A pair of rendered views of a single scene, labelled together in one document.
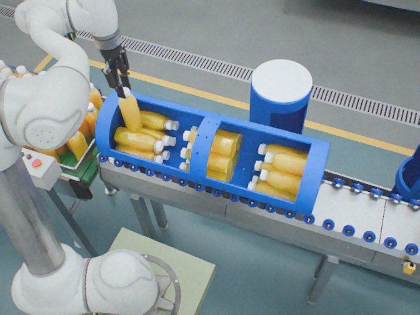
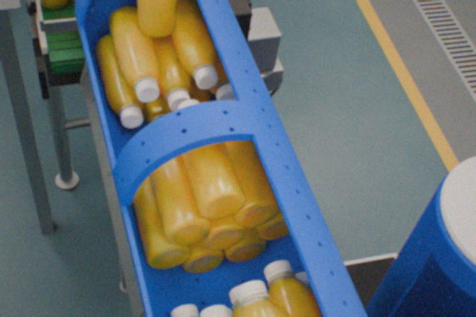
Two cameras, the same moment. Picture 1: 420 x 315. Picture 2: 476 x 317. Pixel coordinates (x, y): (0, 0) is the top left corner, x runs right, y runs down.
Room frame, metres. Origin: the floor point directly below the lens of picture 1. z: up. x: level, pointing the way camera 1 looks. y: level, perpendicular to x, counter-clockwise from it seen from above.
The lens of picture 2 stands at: (0.55, -0.44, 1.93)
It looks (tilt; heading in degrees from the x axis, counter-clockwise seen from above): 52 degrees down; 42
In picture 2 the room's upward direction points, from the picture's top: 9 degrees clockwise
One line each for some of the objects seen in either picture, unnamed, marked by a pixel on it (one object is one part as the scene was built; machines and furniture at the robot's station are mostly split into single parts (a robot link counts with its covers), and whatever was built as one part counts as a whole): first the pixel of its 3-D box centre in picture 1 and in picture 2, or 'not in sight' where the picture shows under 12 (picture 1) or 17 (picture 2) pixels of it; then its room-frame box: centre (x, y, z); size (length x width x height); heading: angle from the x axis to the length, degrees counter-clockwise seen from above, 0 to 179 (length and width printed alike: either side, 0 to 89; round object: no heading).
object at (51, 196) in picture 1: (73, 227); (25, 131); (1.00, 0.72, 0.50); 0.04 x 0.04 x 1.00; 66
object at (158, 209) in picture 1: (156, 202); not in sight; (1.22, 0.33, 0.31); 0.06 x 0.06 x 0.63; 66
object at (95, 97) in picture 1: (94, 101); not in sight; (1.39, 0.52, 0.99); 0.07 x 0.07 x 0.18
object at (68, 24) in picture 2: (99, 135); (137, 17); (1.21, 0.49, 0.96); 0.40 x 0.01 x 0.03; 156
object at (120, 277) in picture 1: (123, 280); not in sight; (0.43, 0.28, 1.23); 0.18 x 0.16 x 0.22; 90
